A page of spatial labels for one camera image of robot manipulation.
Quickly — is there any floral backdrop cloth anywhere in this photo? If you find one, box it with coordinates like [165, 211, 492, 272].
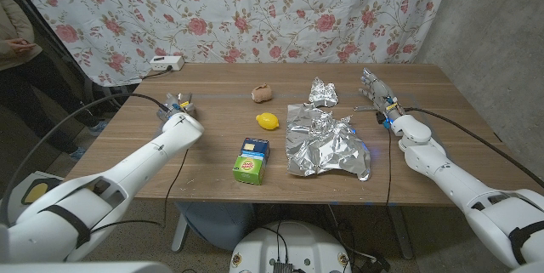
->
[6, 0, 456, 88]

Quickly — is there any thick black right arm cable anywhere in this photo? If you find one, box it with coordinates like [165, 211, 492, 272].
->
[403, 105, 544, 190]

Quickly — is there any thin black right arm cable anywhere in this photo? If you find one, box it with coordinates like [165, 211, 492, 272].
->
[384, 126, 392, 206]

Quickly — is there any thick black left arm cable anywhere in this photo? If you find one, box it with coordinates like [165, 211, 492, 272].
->
[0, 92, 171, 227]

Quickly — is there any black power adapter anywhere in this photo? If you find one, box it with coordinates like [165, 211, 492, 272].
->
[360, 255, 392, 273]

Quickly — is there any green blue sponge package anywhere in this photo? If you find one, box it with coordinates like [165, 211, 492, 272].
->
[232, 137, 271, 186]

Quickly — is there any yellow lemon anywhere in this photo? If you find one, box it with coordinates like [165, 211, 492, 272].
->
[255, 112, 281, 131]

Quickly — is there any large aluminum foil sheet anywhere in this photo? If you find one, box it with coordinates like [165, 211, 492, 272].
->
[285, 102, 371, 182]

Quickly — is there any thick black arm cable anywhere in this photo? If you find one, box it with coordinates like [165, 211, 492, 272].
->
[403, 105, 544, 190]
[0, 92, 171, 227]

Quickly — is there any white robot body panel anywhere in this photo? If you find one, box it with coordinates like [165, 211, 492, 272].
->
[0, 261, 173, 273]

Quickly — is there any small crumpled aluminum foil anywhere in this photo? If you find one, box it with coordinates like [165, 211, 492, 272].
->
[308, 77, 340, 108]

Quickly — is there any white power strip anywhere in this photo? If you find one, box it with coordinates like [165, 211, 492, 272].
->
[149, 55, 185, 72]

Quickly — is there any brown potato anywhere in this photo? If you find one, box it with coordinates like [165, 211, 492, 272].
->
[251, 82, 274, 104]

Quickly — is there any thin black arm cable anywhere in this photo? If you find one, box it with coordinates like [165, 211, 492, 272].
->
[88, 148, 190, 236]
[384, 126, 392, 206]

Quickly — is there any yellow black floor mat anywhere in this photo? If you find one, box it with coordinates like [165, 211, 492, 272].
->
[20, 178, 59, 206]

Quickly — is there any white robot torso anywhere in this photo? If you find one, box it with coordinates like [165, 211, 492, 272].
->
[229, 220, 353, 273]

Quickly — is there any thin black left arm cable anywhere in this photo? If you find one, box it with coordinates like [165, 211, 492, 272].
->
[88, 148, 190, 236]

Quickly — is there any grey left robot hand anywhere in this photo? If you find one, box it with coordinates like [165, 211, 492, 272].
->
[156, 91, 197, 121]

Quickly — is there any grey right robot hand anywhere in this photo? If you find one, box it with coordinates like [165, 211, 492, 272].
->
[359, 67, 405, 123]

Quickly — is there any person in beige jacket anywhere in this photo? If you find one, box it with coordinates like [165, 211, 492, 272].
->
[0, 0, 110, 163]

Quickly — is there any grey blue stool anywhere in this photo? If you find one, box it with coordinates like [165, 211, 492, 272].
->
[174, 202, 255, 252]

